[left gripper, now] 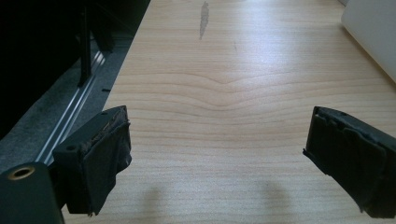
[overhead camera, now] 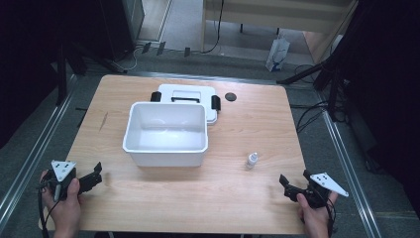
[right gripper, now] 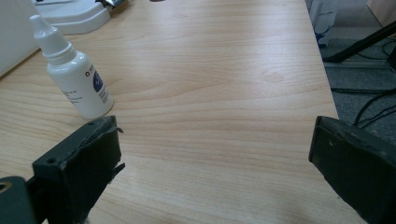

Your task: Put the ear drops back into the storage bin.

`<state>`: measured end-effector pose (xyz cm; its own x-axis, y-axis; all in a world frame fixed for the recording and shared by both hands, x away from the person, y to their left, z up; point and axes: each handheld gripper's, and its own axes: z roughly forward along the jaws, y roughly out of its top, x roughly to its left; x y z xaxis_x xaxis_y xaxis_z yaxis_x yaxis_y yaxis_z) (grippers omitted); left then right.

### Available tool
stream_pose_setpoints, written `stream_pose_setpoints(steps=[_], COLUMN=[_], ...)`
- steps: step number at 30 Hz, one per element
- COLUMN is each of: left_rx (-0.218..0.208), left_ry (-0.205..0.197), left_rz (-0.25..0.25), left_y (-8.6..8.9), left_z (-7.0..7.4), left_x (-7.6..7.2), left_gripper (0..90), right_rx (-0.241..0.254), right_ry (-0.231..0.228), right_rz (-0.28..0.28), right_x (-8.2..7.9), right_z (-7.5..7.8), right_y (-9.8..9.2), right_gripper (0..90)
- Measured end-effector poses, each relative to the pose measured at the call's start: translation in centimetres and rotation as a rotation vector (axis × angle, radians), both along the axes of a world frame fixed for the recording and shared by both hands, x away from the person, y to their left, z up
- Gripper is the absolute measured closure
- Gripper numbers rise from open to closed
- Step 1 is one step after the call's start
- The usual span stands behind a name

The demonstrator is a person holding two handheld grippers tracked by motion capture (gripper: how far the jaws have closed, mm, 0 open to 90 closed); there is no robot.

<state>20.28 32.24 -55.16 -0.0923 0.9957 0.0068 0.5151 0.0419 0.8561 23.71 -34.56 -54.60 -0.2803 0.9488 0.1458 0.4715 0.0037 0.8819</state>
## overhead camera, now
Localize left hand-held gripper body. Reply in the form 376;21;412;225
42;160;80;201

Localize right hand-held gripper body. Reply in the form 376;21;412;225
283;172;350;210

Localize person's right hand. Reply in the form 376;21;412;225
295;191;340;238

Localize person's left hand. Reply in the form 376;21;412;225
39;170;84;238

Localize white plastic storage box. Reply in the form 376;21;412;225
122;101;209;168

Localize black metal stand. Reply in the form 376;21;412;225
276;46;353;123
53;39;129;107

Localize white lid with black latches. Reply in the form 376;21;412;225
150;83;222;126

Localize white paper bag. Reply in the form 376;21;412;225
264;35;291;73

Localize dark cabinet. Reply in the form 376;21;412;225
98;0;147;63

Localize light wooden desk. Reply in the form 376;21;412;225
200;0;360;64

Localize metal floor rail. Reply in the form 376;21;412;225
0;73;79;231
320;108;383;238

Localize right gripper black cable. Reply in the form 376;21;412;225
324;196;339;238

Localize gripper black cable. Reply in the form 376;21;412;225
36;179;62;238
324;196;339;238

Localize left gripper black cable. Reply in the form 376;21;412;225
36;179;62;238

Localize black floor cables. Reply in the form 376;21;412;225
289;63;348;134

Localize white floor cable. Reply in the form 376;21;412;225
122;45;139;72

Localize black hanging cable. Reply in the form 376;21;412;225
200;0;226;55

